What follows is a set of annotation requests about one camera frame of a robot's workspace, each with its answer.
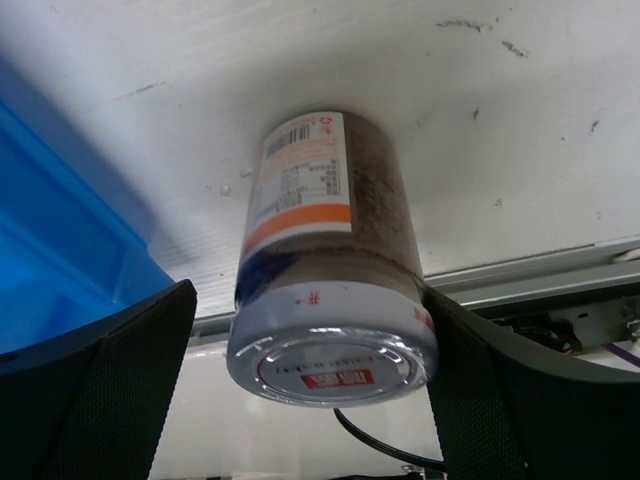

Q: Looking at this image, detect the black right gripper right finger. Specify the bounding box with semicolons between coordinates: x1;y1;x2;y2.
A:
422;288;639;479

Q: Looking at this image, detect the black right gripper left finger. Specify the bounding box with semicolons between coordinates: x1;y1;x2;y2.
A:
1;280;197;479

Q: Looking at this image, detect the white-lid spice jar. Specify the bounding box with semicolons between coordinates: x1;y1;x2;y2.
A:
226;110;438;408

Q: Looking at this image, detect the blue three-compartment plastic bin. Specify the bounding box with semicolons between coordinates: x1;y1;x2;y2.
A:
1;107;173;354

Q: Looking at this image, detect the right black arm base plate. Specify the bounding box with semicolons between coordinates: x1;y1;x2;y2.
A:
494;296;639;356

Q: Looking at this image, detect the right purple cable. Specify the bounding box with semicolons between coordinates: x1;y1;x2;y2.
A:
602;342;640;366

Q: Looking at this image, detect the black cable near base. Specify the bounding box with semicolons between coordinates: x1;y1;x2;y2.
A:
333;407;446;474

